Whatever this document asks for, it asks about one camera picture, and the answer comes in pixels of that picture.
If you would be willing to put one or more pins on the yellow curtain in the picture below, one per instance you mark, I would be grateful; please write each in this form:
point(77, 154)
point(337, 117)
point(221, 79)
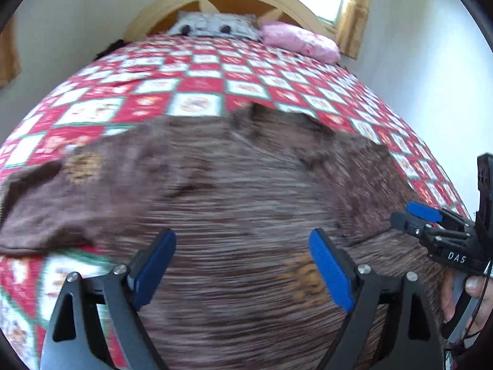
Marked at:
point(8, 54)
point(356, 11)

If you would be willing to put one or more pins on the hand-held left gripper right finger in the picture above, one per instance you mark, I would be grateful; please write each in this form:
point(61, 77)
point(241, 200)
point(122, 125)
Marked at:
point(331, 269)

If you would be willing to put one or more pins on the red checkered printed quilt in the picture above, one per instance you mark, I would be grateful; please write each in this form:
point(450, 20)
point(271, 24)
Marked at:
point(185, 81)

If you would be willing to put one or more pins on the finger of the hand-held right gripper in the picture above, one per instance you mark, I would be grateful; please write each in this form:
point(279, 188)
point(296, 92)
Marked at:
point(423, 211)
point(412, 225)

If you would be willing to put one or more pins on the brown knitted garment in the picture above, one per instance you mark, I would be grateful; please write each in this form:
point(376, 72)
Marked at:
point(238, 200)

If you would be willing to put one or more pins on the pink pillow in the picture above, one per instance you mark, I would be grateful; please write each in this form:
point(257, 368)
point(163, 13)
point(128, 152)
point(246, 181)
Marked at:
point(300, 40)

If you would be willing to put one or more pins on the grey patterned pillow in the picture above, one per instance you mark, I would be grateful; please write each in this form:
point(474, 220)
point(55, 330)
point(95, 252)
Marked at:
point(215, 25)

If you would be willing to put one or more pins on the person's right hand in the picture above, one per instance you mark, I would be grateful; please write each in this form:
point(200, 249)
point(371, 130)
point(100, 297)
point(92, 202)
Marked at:
point(477, 287)

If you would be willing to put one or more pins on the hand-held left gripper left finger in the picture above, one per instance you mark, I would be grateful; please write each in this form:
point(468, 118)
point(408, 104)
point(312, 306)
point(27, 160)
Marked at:
point(154, 266)

